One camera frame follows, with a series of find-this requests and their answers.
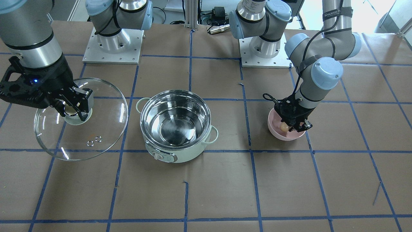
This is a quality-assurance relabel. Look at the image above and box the pale green electric pot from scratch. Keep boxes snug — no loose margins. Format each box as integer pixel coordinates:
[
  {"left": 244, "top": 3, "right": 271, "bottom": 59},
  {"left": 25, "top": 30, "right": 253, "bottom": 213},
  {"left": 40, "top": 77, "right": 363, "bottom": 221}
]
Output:
[{"left": 136, "top": 90, "right": 219, "bottom": 163}]

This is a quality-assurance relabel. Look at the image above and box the glass pot lid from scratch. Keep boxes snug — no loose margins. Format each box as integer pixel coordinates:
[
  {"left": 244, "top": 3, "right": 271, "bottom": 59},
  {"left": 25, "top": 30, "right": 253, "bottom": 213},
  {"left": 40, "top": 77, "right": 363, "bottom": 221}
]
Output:
[{"left": 34, "top": 78, "right": 128, "bottom": 161}]

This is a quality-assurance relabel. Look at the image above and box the black power adapter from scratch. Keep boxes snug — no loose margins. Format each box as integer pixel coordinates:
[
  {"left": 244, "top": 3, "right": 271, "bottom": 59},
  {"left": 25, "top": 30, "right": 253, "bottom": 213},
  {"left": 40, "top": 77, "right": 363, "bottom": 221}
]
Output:
[{"left": 212, "top": 6, "right": 226, "bottom": 18}]

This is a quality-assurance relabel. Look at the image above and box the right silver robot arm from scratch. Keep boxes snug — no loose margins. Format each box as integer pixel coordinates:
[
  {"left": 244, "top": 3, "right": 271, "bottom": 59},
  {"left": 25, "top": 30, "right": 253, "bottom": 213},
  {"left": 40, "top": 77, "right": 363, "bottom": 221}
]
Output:
[{"left": 1, "top": 0, "right": 292, "bottom": 125}]

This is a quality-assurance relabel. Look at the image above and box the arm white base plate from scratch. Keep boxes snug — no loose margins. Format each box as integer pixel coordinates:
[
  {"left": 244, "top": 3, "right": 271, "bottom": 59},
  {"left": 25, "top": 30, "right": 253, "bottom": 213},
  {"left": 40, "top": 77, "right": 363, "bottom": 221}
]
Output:
[
  {"left": 239, "top": 34, "right": 293, "bottom": 69},
  {"left": 82, "top": 28, "right": 144, "bottom": 64}
]

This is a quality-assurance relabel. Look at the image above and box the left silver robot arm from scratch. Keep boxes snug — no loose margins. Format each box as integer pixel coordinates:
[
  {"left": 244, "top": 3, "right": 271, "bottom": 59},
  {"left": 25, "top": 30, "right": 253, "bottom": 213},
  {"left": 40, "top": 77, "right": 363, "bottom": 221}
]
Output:
[{"left": 229, "top": 0, "right": 361, "bottom": 132}]

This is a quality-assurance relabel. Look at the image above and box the pink bowl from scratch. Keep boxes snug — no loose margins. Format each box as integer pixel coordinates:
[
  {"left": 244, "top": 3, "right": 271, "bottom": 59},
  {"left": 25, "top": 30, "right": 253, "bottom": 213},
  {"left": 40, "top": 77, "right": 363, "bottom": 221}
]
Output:
[{"left": 267, "top": 109, "right": 306, "bottom": 141}]

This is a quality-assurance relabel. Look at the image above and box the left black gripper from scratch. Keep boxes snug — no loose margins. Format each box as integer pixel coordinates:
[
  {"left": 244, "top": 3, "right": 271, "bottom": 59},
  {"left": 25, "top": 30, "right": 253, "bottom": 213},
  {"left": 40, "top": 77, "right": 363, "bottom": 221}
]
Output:
[{"left": 272, "top": 97, "right": 315, "bottom": 132}]

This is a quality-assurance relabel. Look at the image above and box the brown egg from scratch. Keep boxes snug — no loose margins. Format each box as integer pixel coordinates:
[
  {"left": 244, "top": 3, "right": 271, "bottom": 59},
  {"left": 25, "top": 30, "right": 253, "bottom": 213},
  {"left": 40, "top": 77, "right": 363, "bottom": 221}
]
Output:
[{"left": 279, "top": 122, "right": 288, "bottom": 132}]

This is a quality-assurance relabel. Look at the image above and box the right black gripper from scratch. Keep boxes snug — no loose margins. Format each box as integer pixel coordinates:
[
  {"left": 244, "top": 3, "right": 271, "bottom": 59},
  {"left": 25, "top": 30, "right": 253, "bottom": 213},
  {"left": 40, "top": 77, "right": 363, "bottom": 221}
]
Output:
[{"left": 0, "top": 55, "right": 94, "bottom": 122}]

